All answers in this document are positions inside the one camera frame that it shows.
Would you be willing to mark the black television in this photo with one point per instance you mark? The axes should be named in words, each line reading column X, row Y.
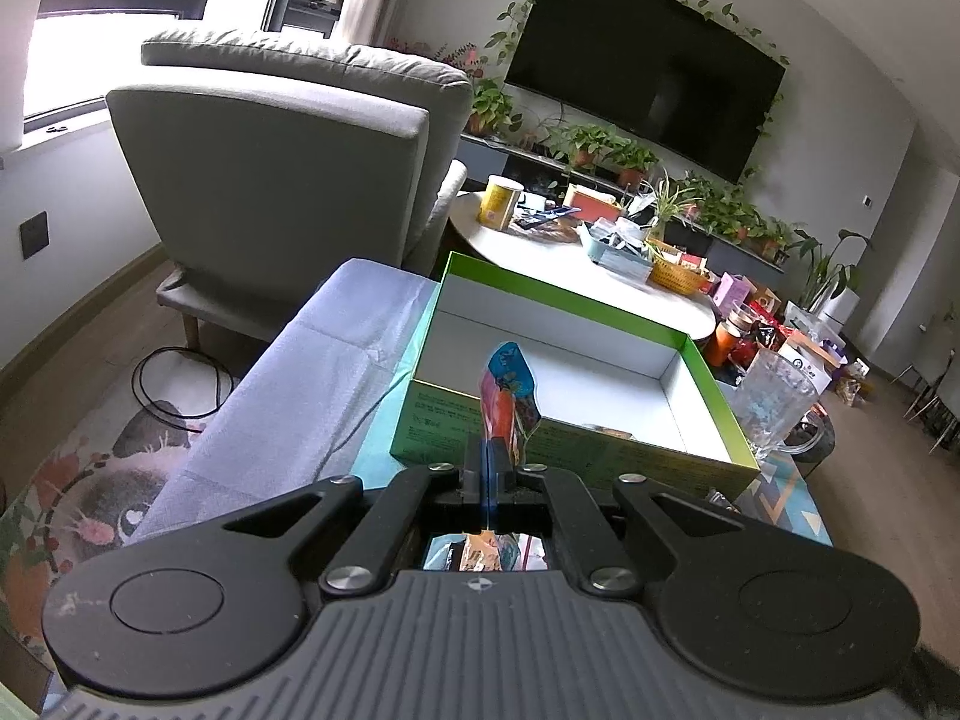
column 645, row 67

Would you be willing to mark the green ivy vine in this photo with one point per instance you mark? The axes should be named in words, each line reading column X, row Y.
column 512, row 19

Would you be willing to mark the red flower decoration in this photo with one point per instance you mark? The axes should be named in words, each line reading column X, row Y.
column 459, row 56

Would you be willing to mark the yellow can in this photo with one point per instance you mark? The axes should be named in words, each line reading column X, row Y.
column 501, row 202

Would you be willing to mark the dark-framed window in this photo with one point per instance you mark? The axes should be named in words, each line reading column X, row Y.
column 75, row 52

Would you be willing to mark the dark glass teapot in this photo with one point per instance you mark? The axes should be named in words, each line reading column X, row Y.
column 816, row 436

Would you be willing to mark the white and blue carton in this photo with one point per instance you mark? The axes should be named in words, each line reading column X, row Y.
column 806, row 367

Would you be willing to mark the grey armchair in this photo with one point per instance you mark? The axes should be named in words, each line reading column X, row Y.
column 262, row 165

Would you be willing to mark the dark wall socket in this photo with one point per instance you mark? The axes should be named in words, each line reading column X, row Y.
column 34, row 235

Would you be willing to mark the green cardboard box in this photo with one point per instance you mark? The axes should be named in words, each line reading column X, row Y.
column 465, row 420

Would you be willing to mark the potted green plant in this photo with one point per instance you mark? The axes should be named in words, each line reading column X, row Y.
column 720, row 204
column 634, row 163
column 585, row 144
column 759, row 229
column 491, row 109

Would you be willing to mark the metal-legged chair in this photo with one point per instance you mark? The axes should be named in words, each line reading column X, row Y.
column 930, row 390

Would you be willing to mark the orange-red box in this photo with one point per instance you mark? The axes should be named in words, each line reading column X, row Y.
column 592, row 202

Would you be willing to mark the tall leafy plant white pot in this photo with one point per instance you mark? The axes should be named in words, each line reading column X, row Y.
column 829, row 270

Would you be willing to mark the patterned floor rug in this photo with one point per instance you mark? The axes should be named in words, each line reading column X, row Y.
column 67, row 487

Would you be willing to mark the wicker basket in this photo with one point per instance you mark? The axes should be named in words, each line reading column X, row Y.
column 679, row 275

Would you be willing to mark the white round coffee table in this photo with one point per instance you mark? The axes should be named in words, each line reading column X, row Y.
column 540, row 262

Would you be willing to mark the colourful blue-topped snack packet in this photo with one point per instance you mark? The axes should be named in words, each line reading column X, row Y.
column 510, row 390

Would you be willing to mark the orange jar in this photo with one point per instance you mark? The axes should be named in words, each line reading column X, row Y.
column 724, row 343

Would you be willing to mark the potted spider plant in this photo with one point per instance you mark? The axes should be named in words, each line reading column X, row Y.
column 667, row 202

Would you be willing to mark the light blue tray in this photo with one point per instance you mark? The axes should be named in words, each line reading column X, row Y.
column 615, row 249

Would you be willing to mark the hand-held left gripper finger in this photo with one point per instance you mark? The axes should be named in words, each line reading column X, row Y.
column 478, row 481
column 493, row 487

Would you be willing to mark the clear glass mug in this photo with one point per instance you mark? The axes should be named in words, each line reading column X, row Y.
column 772, row 397

